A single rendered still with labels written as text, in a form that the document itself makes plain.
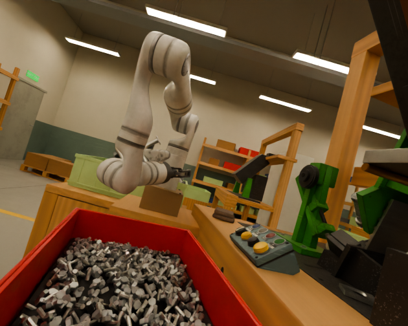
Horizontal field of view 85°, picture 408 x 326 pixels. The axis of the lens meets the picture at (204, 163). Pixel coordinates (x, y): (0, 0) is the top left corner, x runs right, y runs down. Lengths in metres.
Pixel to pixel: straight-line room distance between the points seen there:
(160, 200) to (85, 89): 8.17
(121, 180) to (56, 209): 0.78
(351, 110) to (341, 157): 0.24
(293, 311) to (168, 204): 0.63
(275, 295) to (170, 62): 0.49
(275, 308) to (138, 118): 0.45
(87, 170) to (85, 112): 7.40
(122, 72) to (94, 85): 1.04
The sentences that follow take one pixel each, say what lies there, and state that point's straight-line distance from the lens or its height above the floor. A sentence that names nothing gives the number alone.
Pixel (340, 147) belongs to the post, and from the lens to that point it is 1.27.
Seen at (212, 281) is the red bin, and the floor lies 0.90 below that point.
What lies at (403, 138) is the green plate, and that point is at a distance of 0.59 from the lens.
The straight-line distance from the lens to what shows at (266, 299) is 0.41.
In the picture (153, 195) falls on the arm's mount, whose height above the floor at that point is 0.91.
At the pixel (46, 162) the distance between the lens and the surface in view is 6.20.
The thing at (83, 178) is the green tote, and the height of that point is 0.85.
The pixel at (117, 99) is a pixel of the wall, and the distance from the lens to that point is 8.42.
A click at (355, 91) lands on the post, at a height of 1.63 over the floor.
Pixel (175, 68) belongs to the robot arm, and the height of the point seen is 1.25.
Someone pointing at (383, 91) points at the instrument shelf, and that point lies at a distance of 1.07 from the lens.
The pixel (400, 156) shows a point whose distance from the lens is 0.35.
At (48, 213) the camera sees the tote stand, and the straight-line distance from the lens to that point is 1.32.
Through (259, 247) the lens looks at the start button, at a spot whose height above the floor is 0.93.
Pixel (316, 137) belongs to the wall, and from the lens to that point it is 8.72.
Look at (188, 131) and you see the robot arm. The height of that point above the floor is 1.19.
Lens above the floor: 1.03
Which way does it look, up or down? 3 degrees up
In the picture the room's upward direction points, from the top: 16 degrees clockwise
